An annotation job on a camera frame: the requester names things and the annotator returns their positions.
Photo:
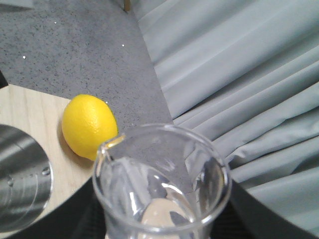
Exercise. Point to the wooden stick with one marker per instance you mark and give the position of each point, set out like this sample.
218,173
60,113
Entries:
127,5

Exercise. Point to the grey curtain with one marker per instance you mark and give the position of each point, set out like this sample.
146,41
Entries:
245,74

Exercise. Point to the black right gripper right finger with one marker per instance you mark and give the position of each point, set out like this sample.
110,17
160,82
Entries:
244,217

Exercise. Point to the steel double jigger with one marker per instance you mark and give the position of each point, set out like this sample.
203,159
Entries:
25,179

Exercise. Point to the small glass measuring beaker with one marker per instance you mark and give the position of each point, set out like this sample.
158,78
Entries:
160,181

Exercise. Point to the wooden cutting board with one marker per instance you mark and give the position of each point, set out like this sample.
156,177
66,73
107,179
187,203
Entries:
39,115

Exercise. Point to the yellow lemon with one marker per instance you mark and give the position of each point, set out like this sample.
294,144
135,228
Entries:
87,122

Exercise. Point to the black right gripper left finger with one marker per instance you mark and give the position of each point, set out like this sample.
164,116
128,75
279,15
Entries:
80,217

